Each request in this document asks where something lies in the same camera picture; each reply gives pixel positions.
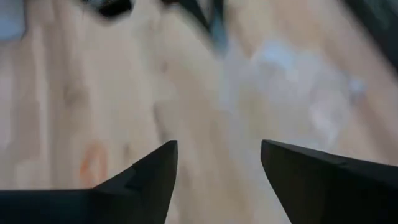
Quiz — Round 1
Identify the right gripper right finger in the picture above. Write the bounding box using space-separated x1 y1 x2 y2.
260 139 398 224

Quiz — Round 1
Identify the clear plastic zip bag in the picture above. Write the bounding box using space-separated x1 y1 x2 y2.
214 34 369 150

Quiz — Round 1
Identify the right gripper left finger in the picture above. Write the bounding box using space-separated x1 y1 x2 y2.
0 139 179 224

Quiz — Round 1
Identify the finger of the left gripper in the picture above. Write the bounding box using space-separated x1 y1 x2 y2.
214 0 229 55
161 0 218 35

